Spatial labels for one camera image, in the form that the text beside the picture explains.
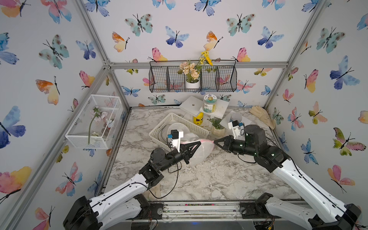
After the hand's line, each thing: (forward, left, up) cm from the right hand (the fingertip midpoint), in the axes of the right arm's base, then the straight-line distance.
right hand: (215, 141), depth 67 cm
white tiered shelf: (+36, +11, -13) cm, 40 cm away
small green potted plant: (+21, -5, -19) cm, 29 cm away
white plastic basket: (+33, +26, -27) cm, 50 cm away
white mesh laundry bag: (-4, +6, -2) cm, 7 cm away
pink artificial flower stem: (+11, +61, +3) cm, 62 cm away
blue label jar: (+25, -15, -11) cm, 32 cm away
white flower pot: (+39, +10, +2) cm, 41 cm away
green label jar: (+25, +2, +1) cm, 25 cm away
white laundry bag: (+24, +21, -22) cm, 38 cm away
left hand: (-3, +8, +3) cm, 9 cm away
